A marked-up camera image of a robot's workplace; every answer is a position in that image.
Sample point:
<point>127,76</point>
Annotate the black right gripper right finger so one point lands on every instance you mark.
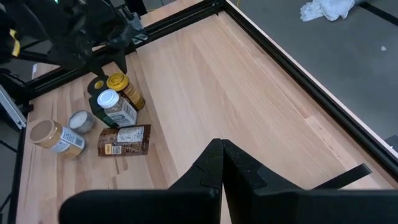
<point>280,205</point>

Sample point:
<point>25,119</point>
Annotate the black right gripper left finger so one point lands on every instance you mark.
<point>186,205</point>

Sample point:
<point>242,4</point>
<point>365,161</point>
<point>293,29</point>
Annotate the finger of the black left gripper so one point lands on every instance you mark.
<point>98,70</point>
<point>122,60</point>

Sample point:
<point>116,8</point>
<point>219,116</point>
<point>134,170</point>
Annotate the yellow-lid spice jar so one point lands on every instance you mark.
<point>118,82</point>

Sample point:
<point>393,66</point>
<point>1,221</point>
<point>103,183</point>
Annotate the white-lid spice jar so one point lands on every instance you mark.
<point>109,99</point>

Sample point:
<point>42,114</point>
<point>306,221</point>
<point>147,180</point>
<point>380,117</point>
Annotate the dark green spice tin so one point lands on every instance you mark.
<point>99,113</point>

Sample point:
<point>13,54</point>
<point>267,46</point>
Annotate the brown spice pouch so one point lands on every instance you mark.
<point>124,144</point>

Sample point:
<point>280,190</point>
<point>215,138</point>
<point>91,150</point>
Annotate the tan-lid spice jar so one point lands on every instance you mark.
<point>46,135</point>

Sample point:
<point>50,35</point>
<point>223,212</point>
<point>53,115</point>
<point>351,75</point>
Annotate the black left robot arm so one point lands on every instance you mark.
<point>31,18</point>

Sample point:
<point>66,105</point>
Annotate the small round silver tin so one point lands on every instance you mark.
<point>80,120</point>

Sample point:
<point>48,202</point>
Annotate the yellow tag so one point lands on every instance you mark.
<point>15,43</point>

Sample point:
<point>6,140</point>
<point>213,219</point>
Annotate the silver metal bar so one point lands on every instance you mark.
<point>11,107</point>

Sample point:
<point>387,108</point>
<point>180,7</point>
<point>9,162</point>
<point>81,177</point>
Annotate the white crumpled cloth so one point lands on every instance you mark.
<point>326,9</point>

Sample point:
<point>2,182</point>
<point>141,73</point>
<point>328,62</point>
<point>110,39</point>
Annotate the black metal rig frame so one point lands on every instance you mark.
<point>311,85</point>

